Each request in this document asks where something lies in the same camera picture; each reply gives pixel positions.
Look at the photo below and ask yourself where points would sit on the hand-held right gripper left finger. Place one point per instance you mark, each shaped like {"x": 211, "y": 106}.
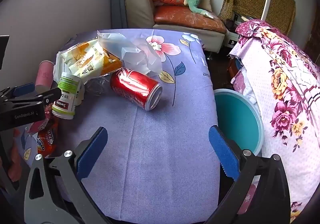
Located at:
{"x": 91, "y": 154}

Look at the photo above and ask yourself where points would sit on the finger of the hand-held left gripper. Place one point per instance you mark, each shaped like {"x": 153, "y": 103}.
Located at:
{"x": 51, "y": 95}
{"x": 23, "y": 89}

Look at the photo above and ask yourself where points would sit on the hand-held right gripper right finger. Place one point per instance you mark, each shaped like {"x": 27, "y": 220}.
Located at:
{"x": 223, "y": 154}

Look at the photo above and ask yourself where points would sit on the white supplement bottle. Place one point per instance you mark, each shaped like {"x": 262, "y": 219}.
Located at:
{"x": 67, "y": 99}

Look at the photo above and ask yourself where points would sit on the orange snack packet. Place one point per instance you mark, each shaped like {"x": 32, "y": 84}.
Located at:
{"x": 46, "y": 139}

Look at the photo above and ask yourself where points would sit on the teal trash bin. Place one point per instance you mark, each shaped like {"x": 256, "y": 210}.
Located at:
{"x": 235, "y": 119}

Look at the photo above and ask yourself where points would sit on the clear crinkled plastic wrapper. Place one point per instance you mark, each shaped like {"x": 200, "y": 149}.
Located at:
{"x": 97, "y": 86}

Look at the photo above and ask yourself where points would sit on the yellow white bread wrapper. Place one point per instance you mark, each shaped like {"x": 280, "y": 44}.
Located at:
{"x": 82, "y": 59}

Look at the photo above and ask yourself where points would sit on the red soda can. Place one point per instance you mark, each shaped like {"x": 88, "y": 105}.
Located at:
{"x": 132, "y": 86}

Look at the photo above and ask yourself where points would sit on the translucent plastic bag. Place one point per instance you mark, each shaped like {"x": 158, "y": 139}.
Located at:
{"x": 147, "y": 64}
{"x": 112, "y": 41}

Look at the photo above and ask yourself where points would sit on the person's left hand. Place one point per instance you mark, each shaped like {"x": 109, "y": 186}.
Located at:
{"x": 14, "y": 169}

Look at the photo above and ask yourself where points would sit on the purple floral tablecloth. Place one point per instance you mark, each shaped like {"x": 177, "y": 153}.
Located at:
{"x": 155, "y": 151}

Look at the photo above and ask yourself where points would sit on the pink floral bedsheet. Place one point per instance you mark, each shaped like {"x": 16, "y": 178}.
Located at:
{"x": 275, "y": 114}

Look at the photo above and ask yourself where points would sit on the mauve floral mattress cover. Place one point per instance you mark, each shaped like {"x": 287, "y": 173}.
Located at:
{"x": 237, "y": 81}

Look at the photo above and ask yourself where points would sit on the white low cabinet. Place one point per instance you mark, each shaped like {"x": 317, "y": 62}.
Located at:
{"x": 231, "y": 39}

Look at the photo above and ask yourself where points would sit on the beige sofa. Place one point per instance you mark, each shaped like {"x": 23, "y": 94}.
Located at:
{"x": 137, "y": 7}

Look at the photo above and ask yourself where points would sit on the black media player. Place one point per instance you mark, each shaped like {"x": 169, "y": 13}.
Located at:
{"x": 237, "y": 20}

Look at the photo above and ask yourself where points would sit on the orange sofa seat cushion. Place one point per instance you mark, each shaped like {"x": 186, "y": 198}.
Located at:
{"x": 185, "y": 18}

